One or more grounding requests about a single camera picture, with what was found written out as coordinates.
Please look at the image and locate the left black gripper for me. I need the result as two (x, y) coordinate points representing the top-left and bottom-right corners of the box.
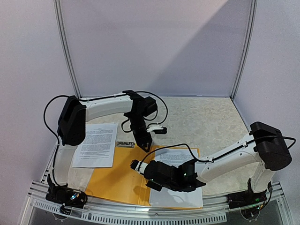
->
(127, 112), (153, 153)

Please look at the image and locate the orange file folder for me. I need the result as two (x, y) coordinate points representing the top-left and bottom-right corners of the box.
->
(84, 145), (204, 210)

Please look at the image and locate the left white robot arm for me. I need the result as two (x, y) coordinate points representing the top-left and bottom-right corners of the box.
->
(51, 90), (158, 203)

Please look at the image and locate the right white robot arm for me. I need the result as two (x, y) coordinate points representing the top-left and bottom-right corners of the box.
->
(136, 121), (292, 204)

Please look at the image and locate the chrome side folder clip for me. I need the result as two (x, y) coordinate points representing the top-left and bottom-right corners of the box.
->
(116, 141), (135, 148)

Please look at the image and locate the stack of printed papers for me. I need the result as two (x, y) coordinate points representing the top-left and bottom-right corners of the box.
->
(72, 123), (118, 168)

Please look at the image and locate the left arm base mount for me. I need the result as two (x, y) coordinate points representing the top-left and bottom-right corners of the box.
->
(45, 175), (88, 209)

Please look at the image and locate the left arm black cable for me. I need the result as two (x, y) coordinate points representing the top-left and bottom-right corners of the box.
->
(43, 94), (73, 141)

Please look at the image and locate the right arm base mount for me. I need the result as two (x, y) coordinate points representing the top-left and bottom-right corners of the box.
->
(226, 182), (273, 210)

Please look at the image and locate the aluminium front rail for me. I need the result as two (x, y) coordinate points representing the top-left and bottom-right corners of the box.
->
(27, 180), (285, 222)

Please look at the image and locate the right aluminium frame post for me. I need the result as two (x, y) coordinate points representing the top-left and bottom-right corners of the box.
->
(230, 0), (257, 101)

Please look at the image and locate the aluminium frame post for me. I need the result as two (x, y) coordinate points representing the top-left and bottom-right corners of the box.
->
(230, 0), (257, 101)
(53, 0), (81, 97)

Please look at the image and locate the left aluminium frame post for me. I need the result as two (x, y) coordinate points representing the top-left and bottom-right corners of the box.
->
(53, 0), (81, 97)

